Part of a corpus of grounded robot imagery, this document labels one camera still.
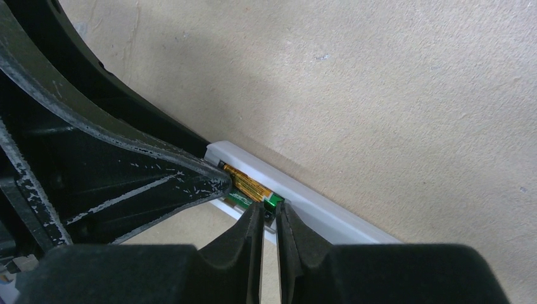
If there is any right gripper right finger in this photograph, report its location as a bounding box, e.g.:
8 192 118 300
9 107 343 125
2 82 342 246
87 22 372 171
275 203 508 303

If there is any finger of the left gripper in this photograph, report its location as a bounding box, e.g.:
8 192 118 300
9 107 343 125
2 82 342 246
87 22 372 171
1 1 231 251
6 1 209 158

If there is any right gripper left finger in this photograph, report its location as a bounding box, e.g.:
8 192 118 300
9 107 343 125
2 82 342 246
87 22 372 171
17 203 264 303

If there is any white remote control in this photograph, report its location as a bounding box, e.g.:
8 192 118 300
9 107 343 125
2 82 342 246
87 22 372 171
205 141 400 244

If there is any green battery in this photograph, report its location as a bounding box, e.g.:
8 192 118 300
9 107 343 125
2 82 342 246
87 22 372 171
226 189 255 210

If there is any gold battery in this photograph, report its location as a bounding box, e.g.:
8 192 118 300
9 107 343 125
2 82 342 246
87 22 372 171
218 161 284 222

